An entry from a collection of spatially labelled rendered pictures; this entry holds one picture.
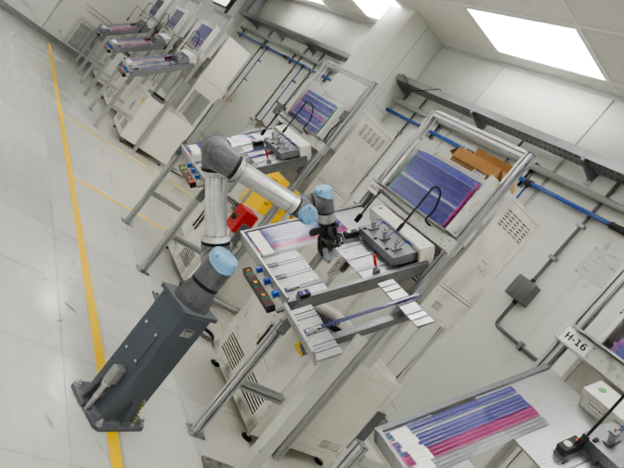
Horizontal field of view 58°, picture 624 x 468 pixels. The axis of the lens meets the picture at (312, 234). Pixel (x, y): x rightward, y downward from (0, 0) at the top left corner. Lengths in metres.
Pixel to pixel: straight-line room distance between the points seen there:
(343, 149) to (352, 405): 1.78
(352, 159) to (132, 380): 2.36
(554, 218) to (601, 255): 0.46
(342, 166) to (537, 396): 2.34
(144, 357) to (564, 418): 1.47
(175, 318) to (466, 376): 2.51
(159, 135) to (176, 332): 4.97
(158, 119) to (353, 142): 3.38
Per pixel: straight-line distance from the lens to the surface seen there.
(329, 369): 2.28
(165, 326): 2.17
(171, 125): 6.96
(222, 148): 2.05
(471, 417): 2.01
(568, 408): 2.15
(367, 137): 4.01
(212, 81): 6.93
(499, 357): 4.10
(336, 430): 3.10
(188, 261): 4.00
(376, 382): 3.00
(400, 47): 6.03
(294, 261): 2.73
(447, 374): 4.25
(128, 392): 2.30
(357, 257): 2.74
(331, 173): 3.98
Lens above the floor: 1.28
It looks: 6 degrees down
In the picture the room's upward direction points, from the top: 39 degrees clockwise
